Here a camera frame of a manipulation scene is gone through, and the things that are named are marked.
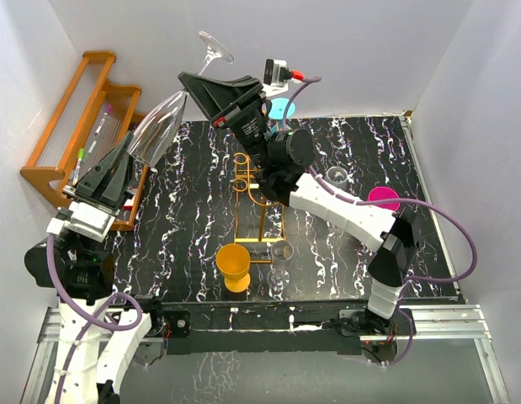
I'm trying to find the red white small block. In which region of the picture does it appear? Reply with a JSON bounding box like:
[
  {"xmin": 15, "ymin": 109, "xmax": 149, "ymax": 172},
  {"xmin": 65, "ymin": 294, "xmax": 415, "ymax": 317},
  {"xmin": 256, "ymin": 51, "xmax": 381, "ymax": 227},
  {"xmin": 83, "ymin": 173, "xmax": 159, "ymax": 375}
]
[{"xmin": 123, "ymin": 198, "xmax": 135, "ymax": 210}]

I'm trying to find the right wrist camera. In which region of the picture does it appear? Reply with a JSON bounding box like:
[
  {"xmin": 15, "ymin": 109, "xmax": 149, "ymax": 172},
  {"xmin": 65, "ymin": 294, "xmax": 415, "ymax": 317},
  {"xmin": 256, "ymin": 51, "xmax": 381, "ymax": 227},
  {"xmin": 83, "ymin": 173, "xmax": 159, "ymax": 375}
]
[{"xmin": 263, "ymin": 59, "xmax": 305, "ymax": 90}]

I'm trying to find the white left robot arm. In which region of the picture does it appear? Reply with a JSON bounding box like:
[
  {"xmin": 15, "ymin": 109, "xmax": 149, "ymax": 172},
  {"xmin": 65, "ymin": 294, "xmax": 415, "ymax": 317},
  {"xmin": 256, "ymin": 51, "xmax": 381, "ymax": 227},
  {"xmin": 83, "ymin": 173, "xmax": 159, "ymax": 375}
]
[{"xmin": 24, "ymin": 132, "xmax": 165, "ymax": 403}]

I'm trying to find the aluminium frame rail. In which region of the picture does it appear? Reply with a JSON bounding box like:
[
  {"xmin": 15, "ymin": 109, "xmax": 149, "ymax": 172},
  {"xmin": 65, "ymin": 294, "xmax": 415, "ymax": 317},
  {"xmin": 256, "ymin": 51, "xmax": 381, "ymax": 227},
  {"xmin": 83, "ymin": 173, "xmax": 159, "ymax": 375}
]
[{"xmin": 21, "ymin": 299, "xmax": 509, "ymax": 403}]

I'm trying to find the magenta plastic wine glass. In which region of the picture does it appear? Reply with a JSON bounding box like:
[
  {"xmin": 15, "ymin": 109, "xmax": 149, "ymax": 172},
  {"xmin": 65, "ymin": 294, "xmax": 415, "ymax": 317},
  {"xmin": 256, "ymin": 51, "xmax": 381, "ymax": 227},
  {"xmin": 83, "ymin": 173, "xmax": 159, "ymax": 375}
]
[{"xmin": 368, "ymin": 186, "xmax": 400, "ymax": 211}]

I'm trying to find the gold wire glass rack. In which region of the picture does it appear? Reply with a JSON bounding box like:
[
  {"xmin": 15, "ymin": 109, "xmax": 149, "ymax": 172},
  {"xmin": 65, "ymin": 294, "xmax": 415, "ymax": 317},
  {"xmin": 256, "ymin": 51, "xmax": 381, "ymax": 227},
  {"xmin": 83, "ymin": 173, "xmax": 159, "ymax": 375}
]
[{"xmin": 231, "ymin": 152, "xmax": 286, "ymax": 264}]

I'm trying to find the pink cap marker pen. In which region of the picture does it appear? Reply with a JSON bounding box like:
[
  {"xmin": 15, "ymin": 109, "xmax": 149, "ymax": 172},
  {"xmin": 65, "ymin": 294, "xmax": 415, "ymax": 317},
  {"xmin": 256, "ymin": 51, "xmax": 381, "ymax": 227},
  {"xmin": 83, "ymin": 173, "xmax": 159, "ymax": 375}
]
[{"xmin": 93, "ymin": 104, "xmax": 113, "ymax": 144}]

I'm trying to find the blue plastic wine glass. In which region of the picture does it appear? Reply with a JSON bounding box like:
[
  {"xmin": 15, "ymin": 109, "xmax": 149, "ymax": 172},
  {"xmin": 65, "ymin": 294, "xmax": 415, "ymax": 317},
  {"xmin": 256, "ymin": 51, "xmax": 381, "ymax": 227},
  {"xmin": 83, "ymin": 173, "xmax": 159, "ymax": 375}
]
[{"xmin": 268, "ymin": 97, "xmax": 290, "ymax": 133}]

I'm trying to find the clear wine glass front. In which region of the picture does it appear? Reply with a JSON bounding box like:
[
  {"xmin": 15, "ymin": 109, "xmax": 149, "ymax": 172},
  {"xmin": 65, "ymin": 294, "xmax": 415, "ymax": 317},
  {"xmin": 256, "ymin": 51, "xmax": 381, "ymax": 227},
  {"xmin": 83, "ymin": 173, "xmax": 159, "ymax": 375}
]
[{"xmin": 268, "ymin": 240, "xmax": 294, "ymax": 290}]

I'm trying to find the grey clear wine glass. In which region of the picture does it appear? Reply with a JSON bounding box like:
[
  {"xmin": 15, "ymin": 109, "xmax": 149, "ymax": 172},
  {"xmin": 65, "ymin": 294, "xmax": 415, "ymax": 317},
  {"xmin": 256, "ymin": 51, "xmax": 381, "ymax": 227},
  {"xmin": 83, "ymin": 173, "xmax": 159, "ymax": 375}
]
[{"xmin": 324, "ymin": 166, "xmax": 348, "ymax": 191}]

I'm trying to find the clear flute glass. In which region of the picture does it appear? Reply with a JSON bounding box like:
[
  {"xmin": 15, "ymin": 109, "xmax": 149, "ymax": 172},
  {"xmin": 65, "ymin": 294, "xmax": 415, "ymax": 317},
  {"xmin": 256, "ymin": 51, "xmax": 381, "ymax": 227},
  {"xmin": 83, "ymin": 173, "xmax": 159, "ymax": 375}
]
[{"xmin": 127, "ymin": 31, "xmax": 234, "ymax": 167}]

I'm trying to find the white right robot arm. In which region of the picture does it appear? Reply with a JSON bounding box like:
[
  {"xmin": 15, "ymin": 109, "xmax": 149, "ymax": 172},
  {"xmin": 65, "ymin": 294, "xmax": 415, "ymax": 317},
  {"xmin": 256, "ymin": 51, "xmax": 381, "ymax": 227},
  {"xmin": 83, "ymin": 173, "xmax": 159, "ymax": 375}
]
[{"xmin": 178, "ymin": 72, "xmax": 420, "ymax": 335}]

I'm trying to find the orange plastic wine glass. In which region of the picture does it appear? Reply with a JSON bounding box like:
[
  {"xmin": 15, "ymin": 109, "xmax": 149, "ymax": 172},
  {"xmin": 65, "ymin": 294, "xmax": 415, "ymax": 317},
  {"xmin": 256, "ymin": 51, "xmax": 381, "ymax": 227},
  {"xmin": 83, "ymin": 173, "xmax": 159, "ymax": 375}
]
[{"xmin": 216, "ymin": 243, "xmax": 251, "ymax": 293}]

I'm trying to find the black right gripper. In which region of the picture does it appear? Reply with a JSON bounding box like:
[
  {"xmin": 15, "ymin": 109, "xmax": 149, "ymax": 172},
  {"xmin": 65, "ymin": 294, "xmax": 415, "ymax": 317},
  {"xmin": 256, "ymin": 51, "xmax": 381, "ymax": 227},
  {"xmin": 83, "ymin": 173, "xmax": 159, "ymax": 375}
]
[{"xmin": 179, "ymin": 73, "xmax": 274, "ymax": 170}]

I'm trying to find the green cap marker pen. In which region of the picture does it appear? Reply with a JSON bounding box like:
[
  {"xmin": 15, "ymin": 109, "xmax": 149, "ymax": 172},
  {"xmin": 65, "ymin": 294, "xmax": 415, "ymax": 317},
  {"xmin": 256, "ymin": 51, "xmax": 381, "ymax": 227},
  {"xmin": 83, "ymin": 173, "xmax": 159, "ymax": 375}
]
[{"xmin": 72, "ymin": 148, "xmax": 85, "ymax": 186}]

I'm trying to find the wooden stepped shelf rack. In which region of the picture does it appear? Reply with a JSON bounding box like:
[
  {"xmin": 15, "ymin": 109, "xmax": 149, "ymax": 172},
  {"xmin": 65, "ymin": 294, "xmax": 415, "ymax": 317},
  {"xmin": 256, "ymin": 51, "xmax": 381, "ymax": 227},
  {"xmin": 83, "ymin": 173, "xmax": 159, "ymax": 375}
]
[{"xmin": 20, "ymin": 50, "xmax": 143, "ymax": 208}]

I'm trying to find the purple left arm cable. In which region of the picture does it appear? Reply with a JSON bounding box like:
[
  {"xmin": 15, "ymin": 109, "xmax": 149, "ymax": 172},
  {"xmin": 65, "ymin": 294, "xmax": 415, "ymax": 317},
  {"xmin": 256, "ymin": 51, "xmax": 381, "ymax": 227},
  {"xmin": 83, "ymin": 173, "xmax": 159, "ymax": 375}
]
[{"xmin": 45, "ymin": 235, "xmax": 168, "ymax": 404}]

